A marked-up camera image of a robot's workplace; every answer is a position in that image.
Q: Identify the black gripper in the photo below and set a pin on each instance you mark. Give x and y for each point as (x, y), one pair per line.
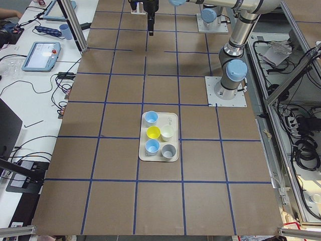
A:
(150, 7)

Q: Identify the blue cup on desk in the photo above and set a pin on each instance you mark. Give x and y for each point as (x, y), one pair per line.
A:
(66, 32)

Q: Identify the front light blue cup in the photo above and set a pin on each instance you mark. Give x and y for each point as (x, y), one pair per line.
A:
(150, 118)

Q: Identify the light blue cup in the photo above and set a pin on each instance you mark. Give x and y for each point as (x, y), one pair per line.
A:
(150, 118)
(152, 146)

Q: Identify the yellow plastic cup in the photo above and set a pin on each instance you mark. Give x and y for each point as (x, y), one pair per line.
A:
(153, 132)

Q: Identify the cream plastic cup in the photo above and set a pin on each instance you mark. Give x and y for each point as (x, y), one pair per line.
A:
(167, 132)

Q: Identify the rear light blue cup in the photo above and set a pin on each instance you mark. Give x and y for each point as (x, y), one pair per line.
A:
(152, 146)

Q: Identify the grey plastic cup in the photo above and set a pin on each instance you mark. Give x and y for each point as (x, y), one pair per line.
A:
(168, 151)

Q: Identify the far teach pendant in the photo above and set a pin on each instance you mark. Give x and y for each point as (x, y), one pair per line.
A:
(54, 13)

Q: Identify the teach pendant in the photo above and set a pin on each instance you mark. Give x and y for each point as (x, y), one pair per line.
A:
(54, 13)
(42, 57)

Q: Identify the blue plaid pouch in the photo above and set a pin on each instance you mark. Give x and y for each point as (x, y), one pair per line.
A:
(48, 31)

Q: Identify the near teach pendant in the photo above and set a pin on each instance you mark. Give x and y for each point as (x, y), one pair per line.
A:
(42, 57)

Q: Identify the cream rabbit tray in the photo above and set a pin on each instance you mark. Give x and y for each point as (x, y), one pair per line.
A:
(164, 118)

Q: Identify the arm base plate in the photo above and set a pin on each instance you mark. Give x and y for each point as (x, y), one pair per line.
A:
(218, 26)
(219, 97)

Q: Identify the aluminium frame post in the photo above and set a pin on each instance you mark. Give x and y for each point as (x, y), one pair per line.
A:
(73, 23)

